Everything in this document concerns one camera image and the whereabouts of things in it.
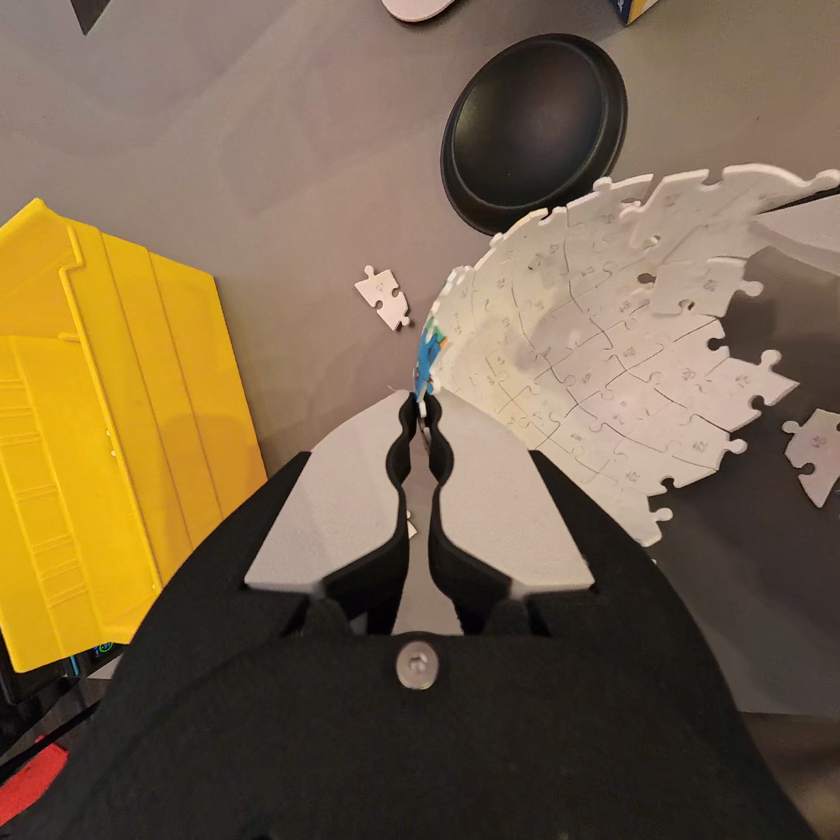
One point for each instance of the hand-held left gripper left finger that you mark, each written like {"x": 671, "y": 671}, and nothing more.
{"x": 328, "y": 525}

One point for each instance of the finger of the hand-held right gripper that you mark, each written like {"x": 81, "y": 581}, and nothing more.
{"x": 814, "y": 233}

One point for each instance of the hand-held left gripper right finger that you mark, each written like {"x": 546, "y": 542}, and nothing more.
{"x": 512, "y": 525}

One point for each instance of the colourful puzzle ball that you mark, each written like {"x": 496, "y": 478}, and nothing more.
{"x": 590, "y": 361}

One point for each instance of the white-backed puzzle piece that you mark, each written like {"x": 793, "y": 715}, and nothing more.
{"x": 817, "y": 453}
{"x": 411, "y": 528}
{"x": 384, "y": 295}

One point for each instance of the blue puzzle box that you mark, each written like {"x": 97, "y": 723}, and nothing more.
{"x": 633, "y": 10}

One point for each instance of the small black device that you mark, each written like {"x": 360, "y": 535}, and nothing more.
{"x": 98, "y": 655}

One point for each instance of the yellow plastic bin stack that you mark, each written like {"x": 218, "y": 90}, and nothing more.
{"x": 98, "y": 394}

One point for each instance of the black round stand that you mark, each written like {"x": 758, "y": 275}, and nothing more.
{"x": 531, "y": 131}

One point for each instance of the orange object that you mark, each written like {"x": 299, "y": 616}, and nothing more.
{"x": 33, "y": 774}

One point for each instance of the white rounded object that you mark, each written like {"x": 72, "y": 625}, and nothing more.
{"x": 420, "y": 6}

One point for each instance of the black flat mat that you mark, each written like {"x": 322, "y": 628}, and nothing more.
{"x": 92, "y": 13}

